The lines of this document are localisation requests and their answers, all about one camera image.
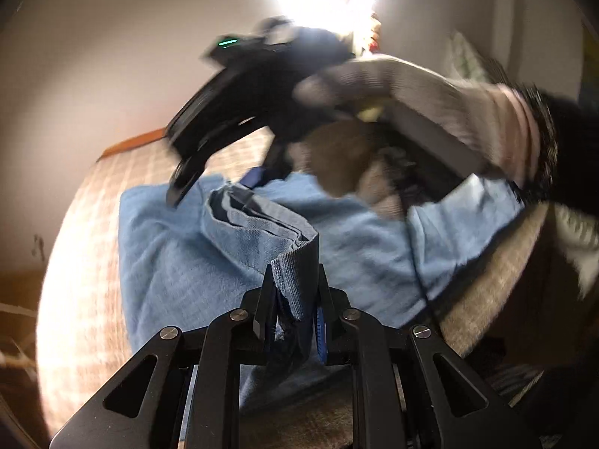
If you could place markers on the beige checkered bed sheet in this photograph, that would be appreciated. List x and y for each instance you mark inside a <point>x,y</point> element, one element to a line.
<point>81,335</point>

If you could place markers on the dark fuzzy sleeve forearm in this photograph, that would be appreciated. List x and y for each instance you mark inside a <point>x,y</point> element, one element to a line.
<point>567,168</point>

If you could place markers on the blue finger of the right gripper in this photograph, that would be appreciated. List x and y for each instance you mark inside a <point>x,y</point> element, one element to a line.
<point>255,177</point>

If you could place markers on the light blue denim pants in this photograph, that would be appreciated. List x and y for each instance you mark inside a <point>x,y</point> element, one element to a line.
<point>185,266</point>

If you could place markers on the green white striped pillow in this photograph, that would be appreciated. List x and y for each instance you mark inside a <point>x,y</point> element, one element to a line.
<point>464,62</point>

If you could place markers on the right hand in grey glove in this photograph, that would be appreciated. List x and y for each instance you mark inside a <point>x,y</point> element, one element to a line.
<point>492,119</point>

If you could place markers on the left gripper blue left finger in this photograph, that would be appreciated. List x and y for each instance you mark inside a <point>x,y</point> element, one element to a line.
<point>265,311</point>

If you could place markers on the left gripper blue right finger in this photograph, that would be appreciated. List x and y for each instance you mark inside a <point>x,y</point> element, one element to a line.
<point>332,341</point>

